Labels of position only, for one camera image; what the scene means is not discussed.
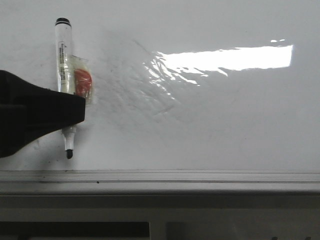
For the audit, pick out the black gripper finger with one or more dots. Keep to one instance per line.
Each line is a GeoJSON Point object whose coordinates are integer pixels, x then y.
{"type": "Point", "coordinates": [28, 112]}

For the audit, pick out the red magnet taped to marker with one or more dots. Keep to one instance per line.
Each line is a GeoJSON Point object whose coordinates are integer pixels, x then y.
{"type": "Point", "coordinates": [83, 80]}

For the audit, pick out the white black whiteboard marker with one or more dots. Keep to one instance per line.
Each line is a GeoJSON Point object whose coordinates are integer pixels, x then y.
{"type": "Point", "coordinates": [65, 74]}

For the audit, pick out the white whiteboard surface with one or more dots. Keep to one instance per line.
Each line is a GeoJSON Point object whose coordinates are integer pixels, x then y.
{"type": "Point", "coordinates": [177, 84]}

